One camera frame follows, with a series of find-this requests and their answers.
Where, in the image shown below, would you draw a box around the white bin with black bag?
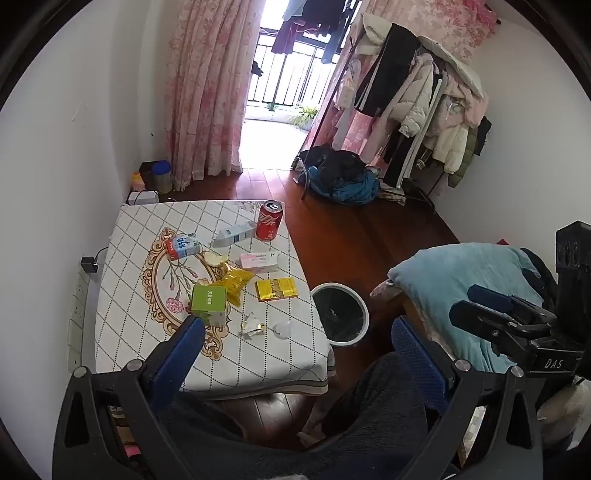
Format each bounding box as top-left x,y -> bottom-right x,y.
310,282 -> 370,347

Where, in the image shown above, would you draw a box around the white and blue box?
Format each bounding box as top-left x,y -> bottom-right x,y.
212,220 -> 256,248

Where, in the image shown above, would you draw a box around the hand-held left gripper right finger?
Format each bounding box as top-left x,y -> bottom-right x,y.
392,316 -> 543,480

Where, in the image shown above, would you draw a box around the blue-lid jar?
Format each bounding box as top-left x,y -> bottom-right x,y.
152,161 -> 173,195

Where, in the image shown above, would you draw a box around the black white-striped track pants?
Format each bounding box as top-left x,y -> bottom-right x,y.
382,133 -> 422,191

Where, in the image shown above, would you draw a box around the blue and orange milk carton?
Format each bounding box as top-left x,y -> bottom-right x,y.
165,233 -> 201,261

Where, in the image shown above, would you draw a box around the light blue blanket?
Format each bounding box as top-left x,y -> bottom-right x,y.
388,243 -> 546,372

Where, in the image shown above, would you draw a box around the crumpled foil wrapper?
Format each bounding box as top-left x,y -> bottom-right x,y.
239,312 -> 265,339

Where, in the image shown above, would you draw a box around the white power strip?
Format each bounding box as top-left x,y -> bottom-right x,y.
67,267 -> 91,373

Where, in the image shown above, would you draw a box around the black clothes rack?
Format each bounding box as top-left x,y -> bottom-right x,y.
300,34 -> 492,206

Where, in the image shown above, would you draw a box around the black coat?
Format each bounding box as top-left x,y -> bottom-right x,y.
355,23 -> 422,117

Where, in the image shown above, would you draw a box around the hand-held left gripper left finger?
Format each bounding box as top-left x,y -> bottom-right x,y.
52,315 -> 206,480

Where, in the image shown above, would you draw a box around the pink jacket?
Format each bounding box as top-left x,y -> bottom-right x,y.
443,78 -> 489,131

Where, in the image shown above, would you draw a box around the dark purple hanging garment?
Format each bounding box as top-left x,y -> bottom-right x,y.
271,17 -> 302,56

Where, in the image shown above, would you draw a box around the red soda can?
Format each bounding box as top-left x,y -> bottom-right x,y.
255,200 -> 284,241

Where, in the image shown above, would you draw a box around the cream jacket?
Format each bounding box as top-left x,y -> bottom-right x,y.
431,122 -> 470,175

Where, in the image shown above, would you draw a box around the black hanging garment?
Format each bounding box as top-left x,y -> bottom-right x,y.
318,0 -> 366,65

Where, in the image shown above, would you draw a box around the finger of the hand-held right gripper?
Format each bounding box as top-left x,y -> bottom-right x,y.
467,284 -> 558,329
448,300 -> 539,366

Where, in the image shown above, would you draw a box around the pink and white box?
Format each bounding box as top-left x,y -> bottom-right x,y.
239,251 -> 280,273

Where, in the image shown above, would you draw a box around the olive jacket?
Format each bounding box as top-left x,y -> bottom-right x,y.
448,127 -> 479,188

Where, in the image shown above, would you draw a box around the green box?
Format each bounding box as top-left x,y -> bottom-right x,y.
189,284 -> 228,328

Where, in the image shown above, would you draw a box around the checked floral tablecloth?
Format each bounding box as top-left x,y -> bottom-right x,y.
95,200 -> 334,400

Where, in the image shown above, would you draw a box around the yellow snack wrapper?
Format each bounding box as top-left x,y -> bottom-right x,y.
213,263 -> 256,306

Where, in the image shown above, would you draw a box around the balcony railing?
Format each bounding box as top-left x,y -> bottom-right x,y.
248,34 -> 334,108

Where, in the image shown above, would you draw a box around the pink paper bag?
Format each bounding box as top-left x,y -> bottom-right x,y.
339,113 -> 371,154

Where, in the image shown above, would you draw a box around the white puffer jacket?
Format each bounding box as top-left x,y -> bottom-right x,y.
397,51 -> 445,138

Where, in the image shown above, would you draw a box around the gold box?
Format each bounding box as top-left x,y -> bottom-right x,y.
255,278 -> 298,302

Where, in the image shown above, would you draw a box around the person's right forearm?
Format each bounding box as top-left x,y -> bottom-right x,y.
536,376 -> 591,450

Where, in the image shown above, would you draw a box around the potted green plant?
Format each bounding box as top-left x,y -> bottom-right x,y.
288,105 -> 320,131

